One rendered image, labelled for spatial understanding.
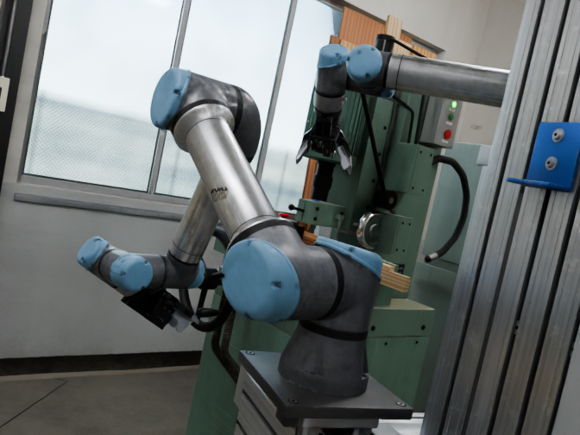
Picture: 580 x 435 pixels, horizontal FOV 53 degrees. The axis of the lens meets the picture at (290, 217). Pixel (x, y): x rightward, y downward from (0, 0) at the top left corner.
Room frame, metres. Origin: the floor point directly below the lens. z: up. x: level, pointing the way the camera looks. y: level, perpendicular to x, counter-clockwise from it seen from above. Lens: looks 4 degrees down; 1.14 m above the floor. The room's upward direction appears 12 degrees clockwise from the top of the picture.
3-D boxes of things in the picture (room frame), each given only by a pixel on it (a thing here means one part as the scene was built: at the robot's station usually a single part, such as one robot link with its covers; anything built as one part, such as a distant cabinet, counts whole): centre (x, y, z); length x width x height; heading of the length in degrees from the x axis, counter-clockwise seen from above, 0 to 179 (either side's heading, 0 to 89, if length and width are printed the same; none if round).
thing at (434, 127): (1.88, -0.41, 1.40); 0.10 x 0.06 x 0.16; 130
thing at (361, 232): (1.77, -0.25, 1.02); 0.12 x 0.03 x 0.12; 130
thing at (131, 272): (1.23, 0.31, 0.87); 0.11 x 0.11 x 0.08; 42
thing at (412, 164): (1.81, -0.34, 1.23); 0.09 x 0.08 x 0.15; 130
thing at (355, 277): (0.94, -0.10, 0.98); 0.13 x 0.12 x 0.14; 132
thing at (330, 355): (0.95, -0.11, 0.87); 0.15 x 0.15 x 0.10
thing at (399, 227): (1.78, -0.32, 1.02); 0.09 x 0.07 x 0.12; 40
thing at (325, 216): (1.80, -0.09, 1.03); 0.14 x 0.07 x 0.09; 130
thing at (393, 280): (1.69, -0.15, 0.92); 0.56 x 0.02 x 0.04; 40
